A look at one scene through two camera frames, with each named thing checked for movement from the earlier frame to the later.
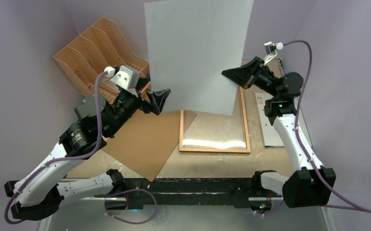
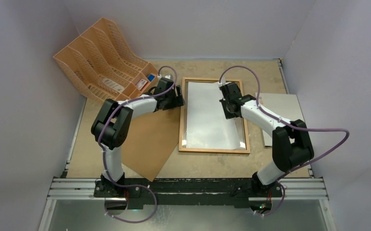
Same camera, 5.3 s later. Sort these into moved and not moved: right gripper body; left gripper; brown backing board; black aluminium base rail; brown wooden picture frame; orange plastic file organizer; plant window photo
Moved: left gripper; plant window photo; right gripper body
Not moved: black aluminium base rail; brown backing board; brown wooden picture frame; orange plastic file organizer
